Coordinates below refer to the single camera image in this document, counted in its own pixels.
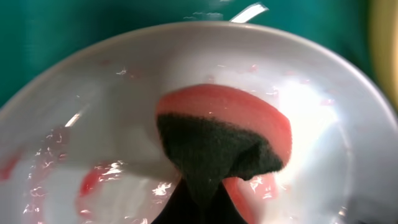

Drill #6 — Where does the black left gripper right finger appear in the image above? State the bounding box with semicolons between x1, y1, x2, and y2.
205;184;247;224

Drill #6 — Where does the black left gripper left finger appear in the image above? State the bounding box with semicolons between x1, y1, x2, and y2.
151;179;201;224

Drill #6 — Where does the light blue plastic plate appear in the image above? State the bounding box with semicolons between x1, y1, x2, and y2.
1;22;397;223

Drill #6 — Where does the yellow-green plastic plate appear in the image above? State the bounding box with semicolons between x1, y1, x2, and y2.
369;0;397;107

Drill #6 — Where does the teal plastic tray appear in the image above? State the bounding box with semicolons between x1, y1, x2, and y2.
1;0;374;102

